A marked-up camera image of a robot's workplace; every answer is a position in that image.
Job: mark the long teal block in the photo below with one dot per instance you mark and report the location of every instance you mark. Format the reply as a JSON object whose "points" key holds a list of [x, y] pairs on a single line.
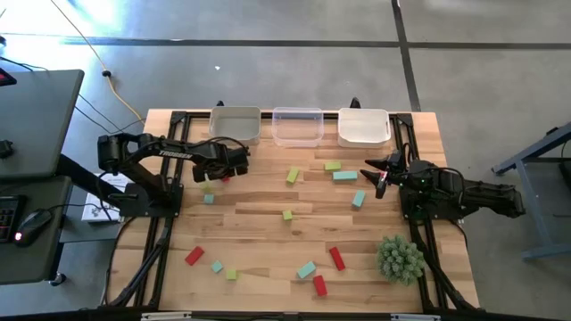
{"points": [[306, 269], [358, 199], [345, 175]]}

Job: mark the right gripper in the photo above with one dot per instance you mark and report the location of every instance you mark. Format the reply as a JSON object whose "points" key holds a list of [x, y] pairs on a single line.
{"points": [[401, 171]]}

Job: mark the dark grey desk panel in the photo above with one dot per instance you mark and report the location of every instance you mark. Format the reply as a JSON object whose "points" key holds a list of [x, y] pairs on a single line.
{"points": [[35, 258], [40, 120]]}

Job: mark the black red-lit device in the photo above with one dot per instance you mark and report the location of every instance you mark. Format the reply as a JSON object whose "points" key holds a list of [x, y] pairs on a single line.
{"points": [[5, 79]]}

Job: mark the desk caster wheel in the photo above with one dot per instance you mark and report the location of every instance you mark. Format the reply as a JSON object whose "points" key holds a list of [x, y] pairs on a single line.
{"points": [[57, 279]]}

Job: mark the light grey plastic bin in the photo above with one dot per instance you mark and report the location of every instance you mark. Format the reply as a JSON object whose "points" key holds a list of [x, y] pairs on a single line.
{"points": [[235, 127]]}

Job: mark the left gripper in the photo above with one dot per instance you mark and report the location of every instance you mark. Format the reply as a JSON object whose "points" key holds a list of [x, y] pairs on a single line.
{"points": [[214, 167]]}

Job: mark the white paper sheet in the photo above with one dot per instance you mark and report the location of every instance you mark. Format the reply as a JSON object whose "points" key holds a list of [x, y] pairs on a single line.
{"points": [[93, 214]]}

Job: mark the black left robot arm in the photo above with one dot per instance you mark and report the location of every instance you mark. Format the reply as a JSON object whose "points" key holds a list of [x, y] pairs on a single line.
{"points": [[178, 153]]}

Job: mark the blue-grey table frame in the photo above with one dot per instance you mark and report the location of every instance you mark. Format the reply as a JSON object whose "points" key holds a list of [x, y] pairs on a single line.
{"points": [[534, 209]]}

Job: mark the small green potted plant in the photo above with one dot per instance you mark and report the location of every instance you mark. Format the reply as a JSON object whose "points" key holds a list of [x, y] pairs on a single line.
{"points": [[400, 260]]}

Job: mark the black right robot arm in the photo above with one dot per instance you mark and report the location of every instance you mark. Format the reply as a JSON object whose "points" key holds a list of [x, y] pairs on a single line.
{"points": [[482, 196]]}

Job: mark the silver bracket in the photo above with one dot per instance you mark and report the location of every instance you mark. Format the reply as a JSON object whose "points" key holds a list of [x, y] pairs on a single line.
{"points": [[166, 316], [416, 317]]}

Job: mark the long green block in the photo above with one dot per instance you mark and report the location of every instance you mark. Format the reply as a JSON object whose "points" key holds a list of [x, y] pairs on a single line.
{"points": [[332, 166], [292, 175]]}

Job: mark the black desk device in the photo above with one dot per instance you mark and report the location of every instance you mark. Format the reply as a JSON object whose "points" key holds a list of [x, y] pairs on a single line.
{"points": [[5, 148]]}

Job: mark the clear plastic bin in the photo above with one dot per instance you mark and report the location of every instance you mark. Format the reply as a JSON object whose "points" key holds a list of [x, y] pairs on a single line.
{"points": [[298, 129]]}

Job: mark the white plastic bin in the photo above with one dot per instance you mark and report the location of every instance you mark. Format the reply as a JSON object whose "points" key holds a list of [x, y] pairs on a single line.
{"points": [[363, 129]]}

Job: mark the black computer mouse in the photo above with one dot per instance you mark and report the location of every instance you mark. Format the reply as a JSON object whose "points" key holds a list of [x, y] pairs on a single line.
{"points": [[31, 226]]}

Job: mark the black keyboard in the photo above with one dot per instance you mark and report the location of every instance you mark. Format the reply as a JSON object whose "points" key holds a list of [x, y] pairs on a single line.
{"points": [[10, 218]]}

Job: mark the black aluminium table frame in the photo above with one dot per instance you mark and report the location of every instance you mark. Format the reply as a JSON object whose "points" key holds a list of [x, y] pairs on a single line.
{"points": [[196, 115]]}

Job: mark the small green block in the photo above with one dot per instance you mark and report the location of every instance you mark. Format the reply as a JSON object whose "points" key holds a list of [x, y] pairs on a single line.
{"points": [[231, 274], [206, 187], [287, 215]]}

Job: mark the small teal block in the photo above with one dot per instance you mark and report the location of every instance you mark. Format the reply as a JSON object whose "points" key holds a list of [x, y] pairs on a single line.
{"points": [[209, 199], [217, 266]]}

